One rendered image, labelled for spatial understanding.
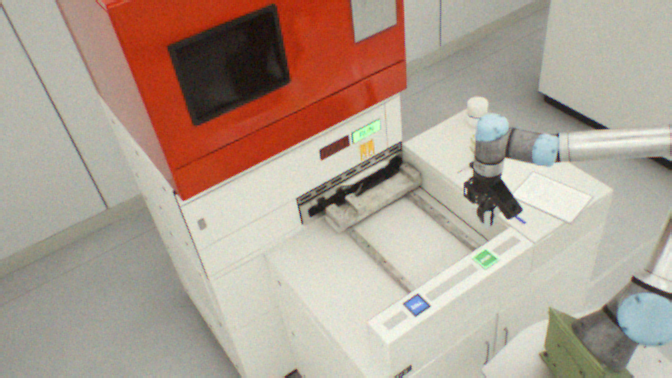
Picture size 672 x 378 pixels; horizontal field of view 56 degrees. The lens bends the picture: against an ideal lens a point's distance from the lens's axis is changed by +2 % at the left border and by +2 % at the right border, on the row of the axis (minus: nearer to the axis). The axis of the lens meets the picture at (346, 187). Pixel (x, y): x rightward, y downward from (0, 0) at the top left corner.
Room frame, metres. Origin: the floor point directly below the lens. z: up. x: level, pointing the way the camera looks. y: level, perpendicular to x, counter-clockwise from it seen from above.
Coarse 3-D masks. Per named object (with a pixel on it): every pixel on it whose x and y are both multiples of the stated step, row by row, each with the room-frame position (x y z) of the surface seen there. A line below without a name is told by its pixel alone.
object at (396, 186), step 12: (396, 180) 1.65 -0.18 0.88; (408, 180) 1.64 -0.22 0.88; (420, 180) 1.63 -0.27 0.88; (372, 192) 1.60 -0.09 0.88; (384, 192) 1.59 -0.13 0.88; (396, 192) 1.58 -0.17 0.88; (372, 204) 1.54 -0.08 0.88; (384, 204) 1.55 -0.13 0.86; (348, 216) 1.50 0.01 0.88; (360, 216) 1.50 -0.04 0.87; (336, 228) 1.46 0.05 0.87
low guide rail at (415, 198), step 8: (408, 192) 1.61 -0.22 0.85; (416, 200) 1.57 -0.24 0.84; (424, 200) 1.56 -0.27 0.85; (424, 208) 1.53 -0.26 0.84; (432, 208) 1.51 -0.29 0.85; (432, 216) 1.49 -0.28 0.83; (440, 216) 1.47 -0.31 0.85; (440, 224) 1.46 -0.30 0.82; (448, 224) 1.43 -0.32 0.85; (456, 232) 1.39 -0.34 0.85; (464, 232) 1.38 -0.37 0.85; (464, 240) 1.36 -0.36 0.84; (472, 240) 1.34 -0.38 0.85; (472, 248) 1.32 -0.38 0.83
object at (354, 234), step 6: (348, 228) 1.47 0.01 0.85; (348, 234) 1.47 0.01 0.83; (354, 234) 1.44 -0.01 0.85; (360, 234) 1.44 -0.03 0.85; (354, 240) 1.44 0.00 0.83; (360, 240) 1.41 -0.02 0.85; (366, 240) 1.41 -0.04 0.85; (360, 246) 1.41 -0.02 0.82; (366, 246) 1.38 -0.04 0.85; (366, 252) 1.38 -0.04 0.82; (372, 252) 1.35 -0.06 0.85; (378, 252) 1.35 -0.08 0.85; (372, 258) 1.35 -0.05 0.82; (378, 258) 1.32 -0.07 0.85; (384, 258) 1.32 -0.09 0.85; (378, 264) 1.32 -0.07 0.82; (384, 264) 1.29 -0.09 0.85; (390, 264) 1.29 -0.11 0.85; (384, 270) 1.29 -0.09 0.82; (390, 270) 1.27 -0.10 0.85; (396, 270) 1.26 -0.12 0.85; (390, 276) 1.26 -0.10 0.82; (396, 276) 1.24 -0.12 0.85; (402, 276) 1.24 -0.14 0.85; (402, 282) 1.21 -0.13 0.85; (408, 282) 1.21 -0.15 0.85; (408, 288) 1.19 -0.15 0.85; (414, 288) 1.18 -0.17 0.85
